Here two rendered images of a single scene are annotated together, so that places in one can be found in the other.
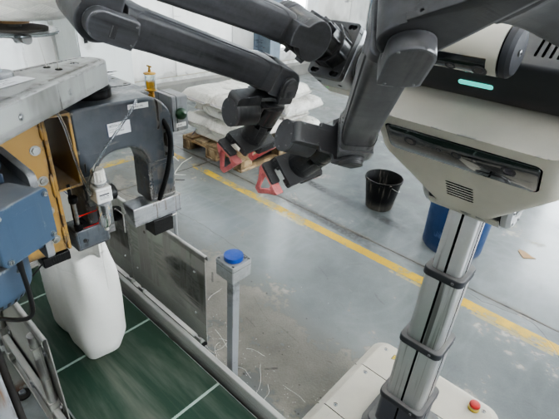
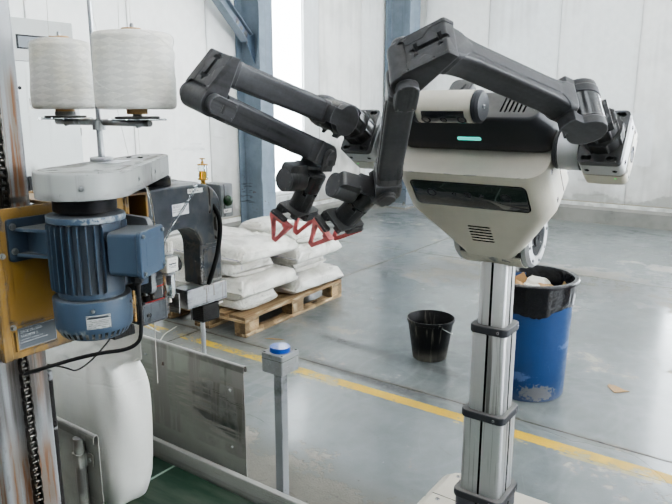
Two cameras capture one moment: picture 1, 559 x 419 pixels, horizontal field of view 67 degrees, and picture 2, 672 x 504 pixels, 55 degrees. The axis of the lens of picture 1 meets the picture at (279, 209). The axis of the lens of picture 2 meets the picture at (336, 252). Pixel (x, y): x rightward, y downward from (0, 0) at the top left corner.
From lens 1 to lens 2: 0.76 m
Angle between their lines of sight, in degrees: 18
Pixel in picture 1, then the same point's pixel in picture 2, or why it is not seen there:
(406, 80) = (408, 106)
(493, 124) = (487, 164)
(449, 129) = (457, 172)
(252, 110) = (301, 176)
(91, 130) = (160, 209)
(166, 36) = (248, 115)
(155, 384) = not seen: outside the picture
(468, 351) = (561, 491)
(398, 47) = (401, 87)
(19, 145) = not seen: hidden behind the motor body
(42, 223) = (159, 252)
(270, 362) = not seen: outside the picture
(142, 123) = (197, 206)
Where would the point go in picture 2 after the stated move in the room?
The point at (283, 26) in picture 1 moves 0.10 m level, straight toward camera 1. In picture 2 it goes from (323, 109) to (327, 109)
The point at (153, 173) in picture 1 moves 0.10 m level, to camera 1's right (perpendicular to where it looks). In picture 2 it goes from (204, 255) to (242, 255)
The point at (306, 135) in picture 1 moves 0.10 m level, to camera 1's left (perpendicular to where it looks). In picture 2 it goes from (350, 181) to (305, 181)
